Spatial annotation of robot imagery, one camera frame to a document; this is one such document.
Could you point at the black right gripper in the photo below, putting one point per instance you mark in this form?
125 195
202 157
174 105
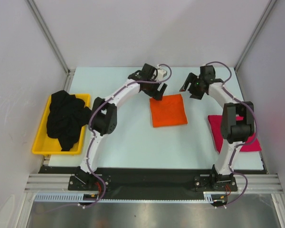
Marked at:
195 95

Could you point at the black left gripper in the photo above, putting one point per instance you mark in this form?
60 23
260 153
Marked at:
156 94

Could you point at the orange t shirt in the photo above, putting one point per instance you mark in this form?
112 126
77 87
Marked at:
169 111

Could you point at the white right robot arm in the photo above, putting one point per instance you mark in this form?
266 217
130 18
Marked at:
237 125

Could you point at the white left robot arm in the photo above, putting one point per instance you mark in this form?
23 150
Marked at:
104 121

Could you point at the folded pink t shirt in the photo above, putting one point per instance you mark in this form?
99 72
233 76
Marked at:
215 123

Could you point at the black t shirt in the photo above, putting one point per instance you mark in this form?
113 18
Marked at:
67 115

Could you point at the yellow plastic bin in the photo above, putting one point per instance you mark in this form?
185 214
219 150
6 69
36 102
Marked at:
44 145

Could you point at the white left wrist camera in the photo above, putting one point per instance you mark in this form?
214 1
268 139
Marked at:
160 73

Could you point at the aluminium frame post left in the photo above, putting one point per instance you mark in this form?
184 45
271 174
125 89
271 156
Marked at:
47 34

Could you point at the aluminium frame post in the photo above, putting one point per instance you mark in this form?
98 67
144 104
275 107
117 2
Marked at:
47 34
256 32

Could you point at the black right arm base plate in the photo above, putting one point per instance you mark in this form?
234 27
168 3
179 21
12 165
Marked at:
204 184

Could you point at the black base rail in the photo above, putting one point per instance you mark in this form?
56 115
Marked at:
147 184

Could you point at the aluminium frame post right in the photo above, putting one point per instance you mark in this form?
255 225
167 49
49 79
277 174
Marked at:
256 32

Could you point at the aluminium front rail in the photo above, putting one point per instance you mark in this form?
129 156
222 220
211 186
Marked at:
257 183

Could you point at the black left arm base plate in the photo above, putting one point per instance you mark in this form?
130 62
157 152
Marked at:
75 184

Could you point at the blue slotted cable duct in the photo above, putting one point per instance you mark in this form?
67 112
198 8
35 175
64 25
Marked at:
81 198

